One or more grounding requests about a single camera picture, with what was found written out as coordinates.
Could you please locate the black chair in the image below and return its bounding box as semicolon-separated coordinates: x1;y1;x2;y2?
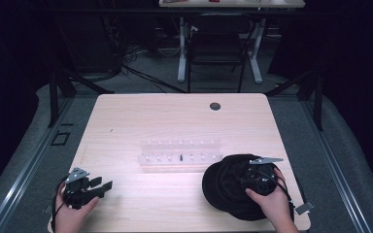
186;13;254;94

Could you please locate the grey cable tag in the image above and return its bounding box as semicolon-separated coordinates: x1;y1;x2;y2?
294;200;316;216

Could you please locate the person's left hand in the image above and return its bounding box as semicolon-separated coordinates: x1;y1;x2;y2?
54;182;100;233

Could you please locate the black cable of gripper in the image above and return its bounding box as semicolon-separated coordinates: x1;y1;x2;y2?
51;175;70;233
255;168;297;212

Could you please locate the white-legged desk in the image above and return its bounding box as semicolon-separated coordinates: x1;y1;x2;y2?
158;0;306;84

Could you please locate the bundle of floor cables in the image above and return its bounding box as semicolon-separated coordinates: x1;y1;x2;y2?
101;6;188;95

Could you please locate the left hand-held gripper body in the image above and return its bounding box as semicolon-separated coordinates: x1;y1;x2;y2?
62;167;105;210

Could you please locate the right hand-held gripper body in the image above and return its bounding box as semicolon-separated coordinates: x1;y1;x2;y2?
241;156;285;197

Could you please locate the clear acrylic peg rack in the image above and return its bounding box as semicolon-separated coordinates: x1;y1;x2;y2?
137;138;224;168

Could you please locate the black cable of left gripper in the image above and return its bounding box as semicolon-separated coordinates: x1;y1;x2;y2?
51;175;70;233

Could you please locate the black hat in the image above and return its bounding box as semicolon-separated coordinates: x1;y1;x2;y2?
201;153;295;222

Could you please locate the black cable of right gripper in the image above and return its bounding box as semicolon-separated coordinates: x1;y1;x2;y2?
255;168;297;212

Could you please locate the black metal stand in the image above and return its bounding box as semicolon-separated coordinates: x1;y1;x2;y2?
47;61;115;128
265;64;324;132

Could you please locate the person's right hand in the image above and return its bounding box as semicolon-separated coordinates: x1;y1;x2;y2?
245;167;301;233

